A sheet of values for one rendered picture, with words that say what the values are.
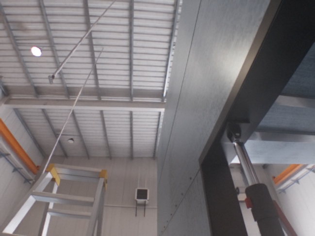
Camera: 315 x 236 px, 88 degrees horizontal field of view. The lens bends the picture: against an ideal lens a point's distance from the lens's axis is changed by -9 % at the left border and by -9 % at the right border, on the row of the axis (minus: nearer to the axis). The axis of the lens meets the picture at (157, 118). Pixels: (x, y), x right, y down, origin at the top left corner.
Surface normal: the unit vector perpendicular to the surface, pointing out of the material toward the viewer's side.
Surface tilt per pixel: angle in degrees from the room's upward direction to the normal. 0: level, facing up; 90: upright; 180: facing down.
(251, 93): 180
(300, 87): 180
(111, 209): 90
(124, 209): 90
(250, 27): 90
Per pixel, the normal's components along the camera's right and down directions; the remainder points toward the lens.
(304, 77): 0.00, 0.71
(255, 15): -1.00, -0.07
